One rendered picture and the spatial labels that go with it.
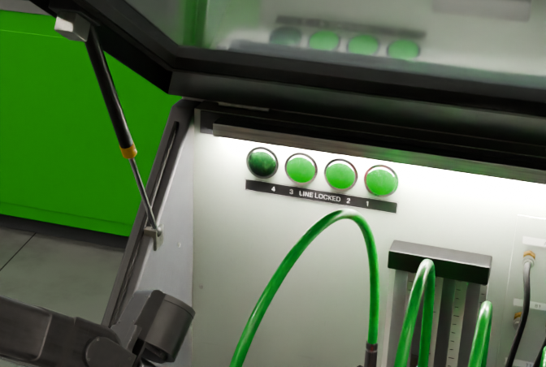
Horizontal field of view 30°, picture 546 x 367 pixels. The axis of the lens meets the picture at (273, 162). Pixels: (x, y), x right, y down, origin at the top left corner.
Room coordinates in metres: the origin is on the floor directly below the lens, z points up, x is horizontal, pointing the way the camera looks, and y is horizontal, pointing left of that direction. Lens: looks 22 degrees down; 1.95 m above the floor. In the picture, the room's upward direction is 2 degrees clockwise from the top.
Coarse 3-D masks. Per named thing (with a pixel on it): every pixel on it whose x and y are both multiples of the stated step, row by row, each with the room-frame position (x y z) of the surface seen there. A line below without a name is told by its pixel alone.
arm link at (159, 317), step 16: (128, 304) 0.97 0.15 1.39; (144, 304) 0.95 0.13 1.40; (160, 304) 0.96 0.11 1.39; (176, 304) 0.96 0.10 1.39; (128, 320) 0.94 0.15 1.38; (144, 320) 0.94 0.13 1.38; (160, 320) 0.94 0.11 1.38; (176, 320) 0.95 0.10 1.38; (192, 320) 0.97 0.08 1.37; (128, 336) 0.92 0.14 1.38; (144, 336) 0.93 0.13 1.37; (160, 336) 0.93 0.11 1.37; (176, 336) 0.94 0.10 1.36; (96, 352) 0.87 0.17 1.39; (112, 352) 0.88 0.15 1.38; (128, 352) 0.89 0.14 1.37; (176, 352) 0.94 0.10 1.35
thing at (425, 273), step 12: (420, 264) 1.12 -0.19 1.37; (432, 264) 1.14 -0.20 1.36; (420, 276) 1.08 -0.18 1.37; (432, 276) 1.17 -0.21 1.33; (420, 288) 1.06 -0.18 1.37; (432, 288) 1.19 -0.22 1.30; (420, 300) 1.05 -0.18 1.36; (432, 300) 1.19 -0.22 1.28; (408, 312) 1.03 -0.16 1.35; (432, 312) 1.20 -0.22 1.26; (408, 324) 1.01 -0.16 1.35; (408, 336) 1.00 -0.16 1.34; (408, 348) 0.99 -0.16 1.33; (420, 348) 1.21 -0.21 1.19; (396, 360) 0.98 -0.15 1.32; (420, 360) 1.21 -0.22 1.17
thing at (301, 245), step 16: (320, 224) 1.12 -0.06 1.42; (368, 224) 1.22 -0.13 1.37; (304, 240) 1.09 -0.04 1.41; (368, 240) 1.24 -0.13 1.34; (288, 256) 1.07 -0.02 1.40; (368, 256) 1.25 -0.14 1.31; (272, 288) 1.03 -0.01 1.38; (256, 304) 1.02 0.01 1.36; (256, 320) 1.00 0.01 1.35; (240, 336) 1.00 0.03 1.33; (368, 336) 1.27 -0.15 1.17; (240, 352) 0.98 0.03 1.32
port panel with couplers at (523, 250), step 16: (528, 224) 1.29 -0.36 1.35; (544, 224) 1.29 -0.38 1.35; (528, 240) 1.29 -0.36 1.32; (544, 240) 1.29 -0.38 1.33; (512, 256) 1.30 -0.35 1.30; (528, 256) 1.28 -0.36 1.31; (544, 256) 1.29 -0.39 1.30; (512, 272) 1.30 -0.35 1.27; (544, 272) 1.29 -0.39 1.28; (512, 288) 1.30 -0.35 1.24; (544, 288) 1.29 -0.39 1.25; (512, 304) 1.30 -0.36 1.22; (544, 304) 1.28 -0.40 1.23; (512, 320) 1.30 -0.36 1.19; (528, 320) 1.29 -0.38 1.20; (544, 320) 1.28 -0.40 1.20; (512, 336) 1.29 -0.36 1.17; (528, 336) 1.29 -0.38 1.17; (544, 336) 1.28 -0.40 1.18; (528, 352) 1.29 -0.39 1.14
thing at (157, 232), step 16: (96, 32) 1.15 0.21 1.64; (96, 48) 1.16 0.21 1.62; (96, 64) 1.16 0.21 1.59; (112, 80) 1.19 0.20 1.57; (112, 96) 1.19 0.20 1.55; (112, 112) 1.20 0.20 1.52; (128, 128) 1.22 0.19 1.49; (128, 144) 1.22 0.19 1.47; (144, 192) 1.26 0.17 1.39; (160, 224) 1.31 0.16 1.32; (160, 240) 1.30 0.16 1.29
